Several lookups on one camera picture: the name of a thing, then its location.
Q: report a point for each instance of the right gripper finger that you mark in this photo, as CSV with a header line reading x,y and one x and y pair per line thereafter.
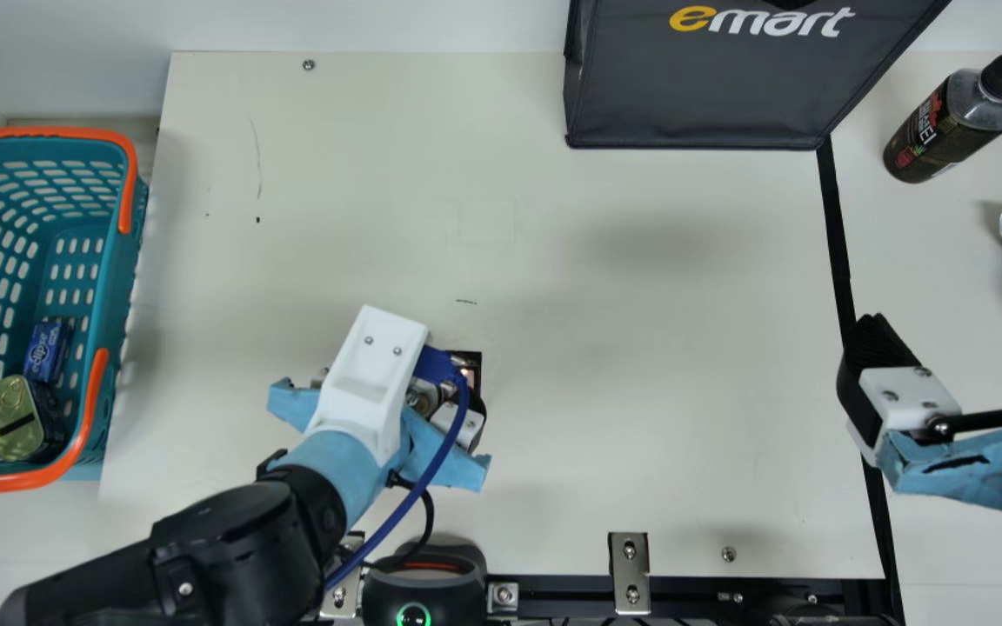
x,y
884,374

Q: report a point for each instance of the dark coffee bottle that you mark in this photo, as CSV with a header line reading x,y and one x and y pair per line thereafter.
x,y
945,126

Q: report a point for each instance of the black strip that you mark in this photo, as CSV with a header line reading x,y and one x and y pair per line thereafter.
x,y
840,287

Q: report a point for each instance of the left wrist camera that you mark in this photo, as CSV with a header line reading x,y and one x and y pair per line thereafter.
x,y
366,382

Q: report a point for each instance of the black device with green light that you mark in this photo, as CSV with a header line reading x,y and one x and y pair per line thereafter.
x,y
423,591

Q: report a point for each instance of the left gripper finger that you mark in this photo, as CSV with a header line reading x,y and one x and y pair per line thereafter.
x,y
470,426

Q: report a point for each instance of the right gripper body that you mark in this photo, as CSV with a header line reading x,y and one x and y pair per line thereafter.
x,y
971,465

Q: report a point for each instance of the gold rectangular tin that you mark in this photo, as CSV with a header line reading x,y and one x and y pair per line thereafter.
x,y
14,422

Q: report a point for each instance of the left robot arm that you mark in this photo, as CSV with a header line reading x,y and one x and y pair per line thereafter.
x,y
223,548

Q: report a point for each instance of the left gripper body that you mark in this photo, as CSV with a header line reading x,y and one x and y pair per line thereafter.
x,y
336,469

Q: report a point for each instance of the small blue pack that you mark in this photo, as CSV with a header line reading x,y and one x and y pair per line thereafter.
x,y
47,352

